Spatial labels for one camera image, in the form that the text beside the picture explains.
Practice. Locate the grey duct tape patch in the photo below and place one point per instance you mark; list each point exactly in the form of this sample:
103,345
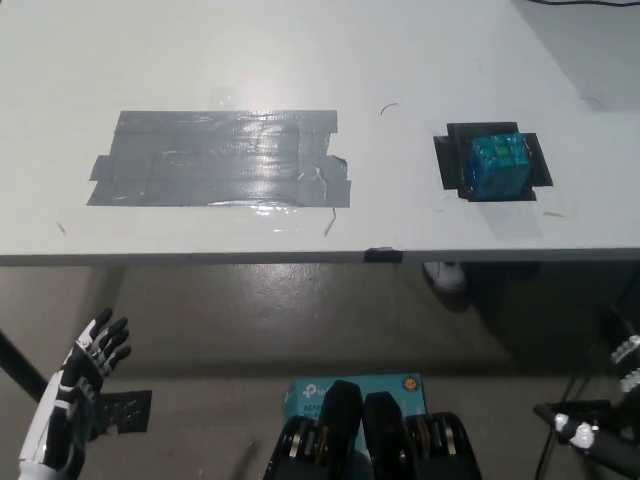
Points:
215,160

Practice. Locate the teal router box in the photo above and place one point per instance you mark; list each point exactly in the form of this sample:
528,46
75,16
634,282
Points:
395,395

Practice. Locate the short clear tape strip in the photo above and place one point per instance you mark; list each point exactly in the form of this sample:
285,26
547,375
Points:
512,220

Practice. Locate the white person's shoe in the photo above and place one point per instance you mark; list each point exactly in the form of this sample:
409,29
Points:
447,277

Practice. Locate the black tape square mark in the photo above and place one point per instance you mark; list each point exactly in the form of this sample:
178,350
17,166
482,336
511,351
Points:
452,160

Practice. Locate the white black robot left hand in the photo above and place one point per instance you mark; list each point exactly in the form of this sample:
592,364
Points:
75,380

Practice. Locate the small black tape piece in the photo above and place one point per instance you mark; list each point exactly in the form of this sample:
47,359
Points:
383,255

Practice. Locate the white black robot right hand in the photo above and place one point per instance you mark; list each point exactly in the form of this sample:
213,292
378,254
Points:
627,370

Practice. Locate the blue rubik's cube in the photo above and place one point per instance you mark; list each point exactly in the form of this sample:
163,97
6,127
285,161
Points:
497,167

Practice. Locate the long clear tape strip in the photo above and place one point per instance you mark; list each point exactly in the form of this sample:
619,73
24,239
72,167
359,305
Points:
200,220

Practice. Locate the black slanted table leg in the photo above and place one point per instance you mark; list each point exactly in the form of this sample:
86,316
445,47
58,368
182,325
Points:
17,365

